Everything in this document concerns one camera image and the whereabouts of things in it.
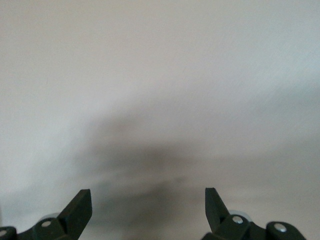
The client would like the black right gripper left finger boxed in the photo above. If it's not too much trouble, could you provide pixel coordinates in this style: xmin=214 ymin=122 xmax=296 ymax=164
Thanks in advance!
xmin=0 ymin=189 xmax=93 ymax=240

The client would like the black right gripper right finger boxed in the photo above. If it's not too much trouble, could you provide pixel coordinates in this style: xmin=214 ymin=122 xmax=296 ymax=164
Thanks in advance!
xmin=204 ymin=187 xmax=309 ymax=240

